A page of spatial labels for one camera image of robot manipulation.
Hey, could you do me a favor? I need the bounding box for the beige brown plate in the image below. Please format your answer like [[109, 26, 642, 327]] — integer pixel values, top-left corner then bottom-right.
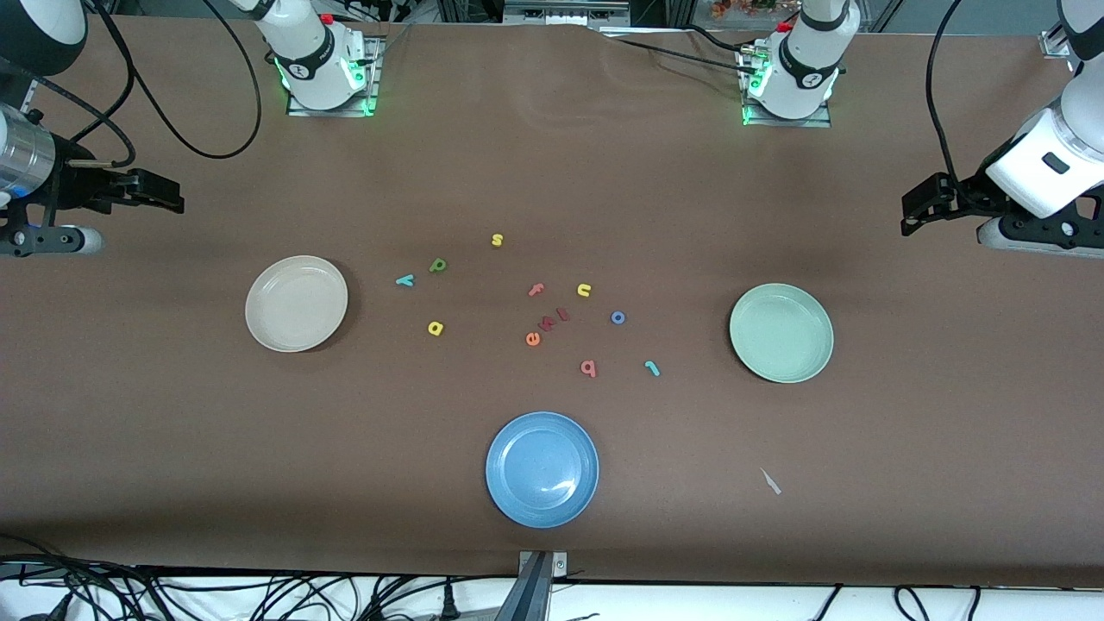
[[244, 254, 349, 354]]

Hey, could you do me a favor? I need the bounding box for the light green plate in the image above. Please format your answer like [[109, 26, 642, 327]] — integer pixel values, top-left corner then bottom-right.
[[729, 283, 836, 385]]

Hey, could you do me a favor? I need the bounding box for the orange decoration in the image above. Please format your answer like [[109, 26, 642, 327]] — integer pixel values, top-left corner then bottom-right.
[[712, 0, 799, 20]]

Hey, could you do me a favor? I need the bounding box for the brown table cover mat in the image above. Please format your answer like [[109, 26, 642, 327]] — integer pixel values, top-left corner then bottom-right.
[[0, 16, 1104, 587]]

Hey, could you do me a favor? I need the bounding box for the blue plate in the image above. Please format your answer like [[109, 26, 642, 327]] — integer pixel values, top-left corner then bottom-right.
[[485, 411, 600, 529]]

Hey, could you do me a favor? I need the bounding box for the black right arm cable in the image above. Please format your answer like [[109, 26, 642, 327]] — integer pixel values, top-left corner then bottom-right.
[[34, 0, 264, 166]]

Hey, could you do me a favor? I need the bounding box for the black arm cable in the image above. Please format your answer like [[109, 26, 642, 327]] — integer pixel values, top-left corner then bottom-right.
[[925, 0, 967, 186], [34, 0, 264, 166]]

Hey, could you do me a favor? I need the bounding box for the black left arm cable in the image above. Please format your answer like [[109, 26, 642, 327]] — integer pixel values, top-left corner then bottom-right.
[[925, 0, 967, 186]]

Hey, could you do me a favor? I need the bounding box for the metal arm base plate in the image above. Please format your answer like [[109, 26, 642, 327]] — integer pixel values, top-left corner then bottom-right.
[[740, 47, 833, 129], [287, 34, 383, 117]]

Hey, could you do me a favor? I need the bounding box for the black base power cable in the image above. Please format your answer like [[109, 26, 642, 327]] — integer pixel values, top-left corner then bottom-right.
[[601, 24, 764, 74]]

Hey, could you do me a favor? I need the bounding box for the aluminium frame device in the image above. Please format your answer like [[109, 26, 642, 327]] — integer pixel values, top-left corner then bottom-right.
[[503, 0, 632, 27]]

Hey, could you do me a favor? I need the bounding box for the grey metal camera post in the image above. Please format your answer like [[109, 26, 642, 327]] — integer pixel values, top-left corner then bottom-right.
[[496, 550, 568, 621]]

